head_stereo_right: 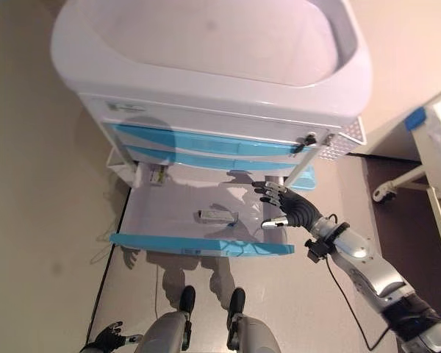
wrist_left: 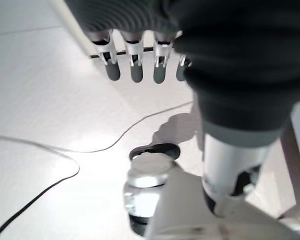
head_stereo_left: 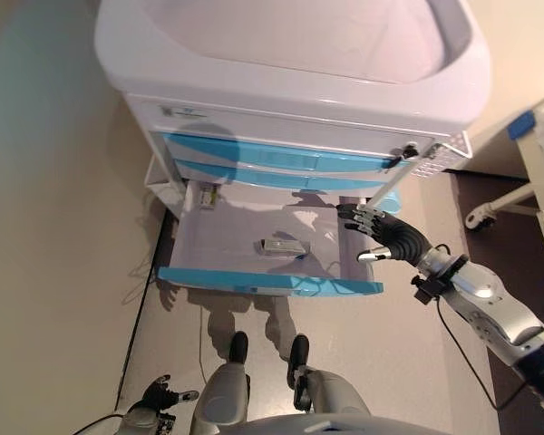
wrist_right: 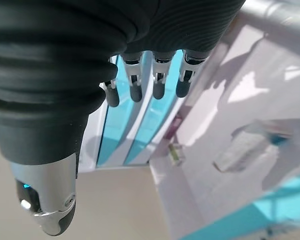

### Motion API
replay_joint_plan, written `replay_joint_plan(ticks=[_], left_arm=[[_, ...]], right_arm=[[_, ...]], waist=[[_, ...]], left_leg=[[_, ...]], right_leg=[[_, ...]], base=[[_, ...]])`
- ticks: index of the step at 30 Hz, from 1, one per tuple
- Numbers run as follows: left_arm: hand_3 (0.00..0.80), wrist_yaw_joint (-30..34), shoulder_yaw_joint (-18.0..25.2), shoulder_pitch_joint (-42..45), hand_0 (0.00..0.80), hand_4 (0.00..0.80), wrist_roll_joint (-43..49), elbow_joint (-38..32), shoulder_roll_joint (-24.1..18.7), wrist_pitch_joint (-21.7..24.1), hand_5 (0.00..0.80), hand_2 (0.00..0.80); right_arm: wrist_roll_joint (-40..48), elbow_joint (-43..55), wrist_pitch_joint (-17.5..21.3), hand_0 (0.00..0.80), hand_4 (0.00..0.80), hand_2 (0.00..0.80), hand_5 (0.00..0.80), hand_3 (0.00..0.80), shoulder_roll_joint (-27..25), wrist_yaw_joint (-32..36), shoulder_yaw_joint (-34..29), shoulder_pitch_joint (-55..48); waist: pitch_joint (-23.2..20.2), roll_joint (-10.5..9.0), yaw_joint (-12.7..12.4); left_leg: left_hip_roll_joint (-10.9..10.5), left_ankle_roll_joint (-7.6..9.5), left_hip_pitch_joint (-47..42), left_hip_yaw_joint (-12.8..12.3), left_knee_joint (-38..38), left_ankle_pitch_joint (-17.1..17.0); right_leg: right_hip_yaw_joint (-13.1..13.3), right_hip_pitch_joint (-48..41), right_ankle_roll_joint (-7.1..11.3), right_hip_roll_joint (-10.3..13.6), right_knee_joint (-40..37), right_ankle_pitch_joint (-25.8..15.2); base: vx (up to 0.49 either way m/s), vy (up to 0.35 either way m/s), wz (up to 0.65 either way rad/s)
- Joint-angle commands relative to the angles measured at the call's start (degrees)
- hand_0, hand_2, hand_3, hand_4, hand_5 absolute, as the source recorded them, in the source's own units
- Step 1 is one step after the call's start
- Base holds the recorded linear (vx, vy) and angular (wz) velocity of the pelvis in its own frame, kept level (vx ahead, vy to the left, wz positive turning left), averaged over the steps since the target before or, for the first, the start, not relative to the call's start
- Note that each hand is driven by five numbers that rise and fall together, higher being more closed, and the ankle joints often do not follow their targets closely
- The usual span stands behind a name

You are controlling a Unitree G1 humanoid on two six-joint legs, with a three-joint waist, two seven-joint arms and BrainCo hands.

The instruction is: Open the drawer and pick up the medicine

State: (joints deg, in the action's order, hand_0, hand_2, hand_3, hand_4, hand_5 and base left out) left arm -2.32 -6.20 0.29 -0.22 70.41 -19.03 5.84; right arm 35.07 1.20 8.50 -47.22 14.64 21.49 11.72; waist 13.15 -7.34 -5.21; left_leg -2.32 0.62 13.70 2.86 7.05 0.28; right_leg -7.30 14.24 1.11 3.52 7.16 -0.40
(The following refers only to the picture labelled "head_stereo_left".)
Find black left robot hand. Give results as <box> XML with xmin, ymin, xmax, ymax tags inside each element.
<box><xmin>142</xmin><ymin>373</ymin><xmax>199</xmax><ymax>411</ymax></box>

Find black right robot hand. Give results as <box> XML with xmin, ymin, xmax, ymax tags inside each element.
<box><xmin>335</xmin><ymin>202</ymin><xmax>432</xmax><ymax>267</ymax></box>

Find deep blue fronted cart drawer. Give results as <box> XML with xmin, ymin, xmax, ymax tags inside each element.
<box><xmin>156</xmin><ymin>179</ymin><xmax>385</xmax><ymax>299</ymax></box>

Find blue white cart drawer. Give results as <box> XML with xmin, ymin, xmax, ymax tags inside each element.
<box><xmin>160</xmin><ymin>130</ymin><xmax>412</xmax><ymax>176</ymax></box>
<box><xmin>174</xmin><ymin>158</ymin><xmax>398</xmax><ymax>193</ymax></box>

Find green white medicine box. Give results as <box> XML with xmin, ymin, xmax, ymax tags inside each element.
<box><xmin>199</xmin><ymin>182</ymin><xmax>219</xmax><ymax>212</ymax></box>

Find blue lidded waste bin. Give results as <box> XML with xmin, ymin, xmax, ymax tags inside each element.
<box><xmin>380</xmin><ymin>188</ymin><xmax>405</xmax><ymax>216</ymax></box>

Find grey left robot leg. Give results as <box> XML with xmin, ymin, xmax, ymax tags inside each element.
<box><xmin>189</xmin><ymin>331</ymin><xmax>251</xmax><ymax>435</ymax></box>

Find grey robot leg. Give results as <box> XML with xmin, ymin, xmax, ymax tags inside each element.
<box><xmin>286</xmin><ymin>334</ymin><xmax>374</xmax><ymax>435</ymax></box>
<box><xmin>189</xmin><ymin>331</ymin><xmax>251</xmax><ymax>435</ymax></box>

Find black floor edge strip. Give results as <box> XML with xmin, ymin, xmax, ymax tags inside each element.
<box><xmin>116</xmin><ymin>210</ymin><xmax>165</xmax><ymax>405</ymax></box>

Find bed caster wheel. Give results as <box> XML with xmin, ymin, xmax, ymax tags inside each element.
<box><xmin>464</xmin><ymin>206</ymin><xmax>499</xmax><ymax>233</ymax></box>

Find black cart keys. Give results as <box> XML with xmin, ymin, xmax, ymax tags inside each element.
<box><xmin>387</xmin><ymin>142</ymin><xmax>420</xmax><ymax>170</ymax></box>

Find white perforated basket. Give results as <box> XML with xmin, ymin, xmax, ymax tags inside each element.
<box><xmin>414</xmin><ymin>130</ymin><xmax>473</xmax><ymax>179</ymax></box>

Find blue bed corner bumper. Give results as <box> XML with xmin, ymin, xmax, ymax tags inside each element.
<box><xmin>506</xmin><ymin>111</ymin><xmax>538</xmax><ymax>141</ymax></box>

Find grey right robot leg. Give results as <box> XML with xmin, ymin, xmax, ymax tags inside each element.
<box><xmin>286</xmin><ymin>334</ymin><xmax>374</xmax><ymax>435</ymax></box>

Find grey robot torso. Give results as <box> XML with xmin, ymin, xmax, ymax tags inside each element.
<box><xmin>235</xmin><ymin>412</ymin><xmax>451</xmax><ymax>435</ymax></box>

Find white medical cart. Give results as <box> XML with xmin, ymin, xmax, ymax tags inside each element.
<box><xmin>93</xmin><ymin>0</ymin><xmax>494</xmax><ymax>300</ymax></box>

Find white cart side bin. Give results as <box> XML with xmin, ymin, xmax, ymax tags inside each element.
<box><xmin>143</xmin><ymin>152</ymin><xmax>188</xmax><ymax>215</ymax></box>

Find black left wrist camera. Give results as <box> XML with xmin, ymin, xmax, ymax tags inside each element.
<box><xmin>156</xmin><ymin>411</ymin><xmax>179</xmax><ymax>432</ymax></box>

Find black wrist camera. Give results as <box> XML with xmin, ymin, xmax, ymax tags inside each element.
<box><xmin>412</xmin><ymin>275</ymin><xmax>451</xmax><ymax>305</ymax></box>
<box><xmin>156</xmin><ymin>411</ymin><xmax>179</xmax><ymax>432</ymax></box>

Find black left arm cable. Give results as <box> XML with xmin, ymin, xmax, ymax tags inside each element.
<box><xmin>82</xmin><ymin>412</ymin><xmax>129</xmax><ymax>435</ymax></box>

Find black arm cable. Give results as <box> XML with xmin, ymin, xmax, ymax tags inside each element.
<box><xmin>433</xmin><ymin>243</ymin><xmax>529</xmax><ymax>412</ymax></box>
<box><xmin>82</xmin><ymin>412</ymin><xmax>129</xmax><ymax>435</ymax></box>

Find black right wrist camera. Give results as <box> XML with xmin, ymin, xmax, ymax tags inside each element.
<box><xmin>412</xmin><ymin>275</ymin><xmax>451</xmax><ymax>305</ymax></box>

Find thin grey floor cable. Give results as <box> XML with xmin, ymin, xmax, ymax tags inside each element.
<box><xmin>125</xmin><ymin>253</ymin><xmax>210</xmax><ymax>387</ymax></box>

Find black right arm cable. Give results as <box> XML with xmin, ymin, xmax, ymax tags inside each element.
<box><xmin>433</xmin><ymin>243</ymin><xmax>529</xmax><ymax>412</ymax></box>

